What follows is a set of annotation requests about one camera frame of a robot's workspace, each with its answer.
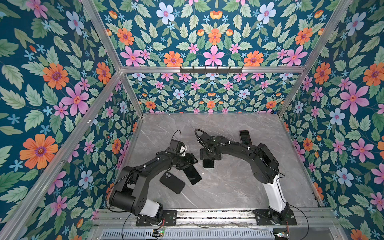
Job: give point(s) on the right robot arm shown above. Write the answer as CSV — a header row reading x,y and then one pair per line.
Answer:
x,y
264,166

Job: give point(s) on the pink phone case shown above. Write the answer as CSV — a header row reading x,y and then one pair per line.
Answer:
x,y
245,137

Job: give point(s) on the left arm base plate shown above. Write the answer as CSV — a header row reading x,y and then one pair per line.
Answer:
x,y
163,218

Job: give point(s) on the aluminium front rail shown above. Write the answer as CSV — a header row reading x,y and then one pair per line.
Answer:
x,y
305,217

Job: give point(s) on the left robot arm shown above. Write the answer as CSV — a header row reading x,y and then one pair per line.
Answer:
x,y
130,192

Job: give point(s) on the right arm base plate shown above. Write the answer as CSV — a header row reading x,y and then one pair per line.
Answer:
x,y
269,217

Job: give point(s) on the metal hook rail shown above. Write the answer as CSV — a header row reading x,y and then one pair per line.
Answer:
x,y
211,70

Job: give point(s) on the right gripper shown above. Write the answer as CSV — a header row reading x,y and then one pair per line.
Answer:
x,y
202,155

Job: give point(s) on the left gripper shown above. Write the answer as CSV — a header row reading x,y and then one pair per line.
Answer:
x,y
189,160

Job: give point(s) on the black phone case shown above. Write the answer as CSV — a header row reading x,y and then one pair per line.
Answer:
x,y
172,182

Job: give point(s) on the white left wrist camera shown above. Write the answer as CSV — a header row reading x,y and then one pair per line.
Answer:
x,y
183,150

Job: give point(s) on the white ventilated cable duct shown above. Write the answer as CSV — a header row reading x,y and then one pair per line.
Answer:
x,y
187,234

